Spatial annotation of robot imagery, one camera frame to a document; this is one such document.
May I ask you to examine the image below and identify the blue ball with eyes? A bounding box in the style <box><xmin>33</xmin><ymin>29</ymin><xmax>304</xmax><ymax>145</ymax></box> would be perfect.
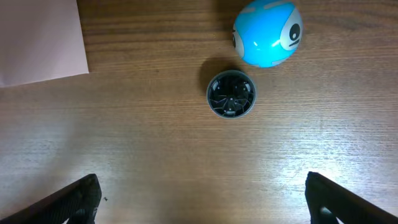
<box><xmin>232</xmin><ymin>0</ymin><xmax>304</xmax><ymax>68</ymax></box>

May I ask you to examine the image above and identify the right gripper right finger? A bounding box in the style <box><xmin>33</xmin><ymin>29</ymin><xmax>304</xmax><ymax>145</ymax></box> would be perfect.
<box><xmin>305</xmin><ymin>172</ymin><xmax>397</xmax><ymax>224</ymax></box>

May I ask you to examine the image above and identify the small black round toy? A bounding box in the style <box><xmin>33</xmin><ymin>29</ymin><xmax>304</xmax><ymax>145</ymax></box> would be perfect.
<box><xmin>206</xmin><ymin>70</ymin><xmax>257</xmax><ymax>119</ymax></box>

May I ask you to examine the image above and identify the white cardboard box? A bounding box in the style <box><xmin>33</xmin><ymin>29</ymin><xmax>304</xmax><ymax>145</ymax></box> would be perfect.
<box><xmin>1</xmin><ymin>0</ymin><xmax>89</xmax><ymax>87</ymax></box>

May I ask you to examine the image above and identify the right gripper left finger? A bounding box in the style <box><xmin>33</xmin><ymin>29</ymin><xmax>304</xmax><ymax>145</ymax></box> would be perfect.
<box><xmin>1</xmin><ymin>174</ymin><xmax>102</xmax><ymax>224</ymax></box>

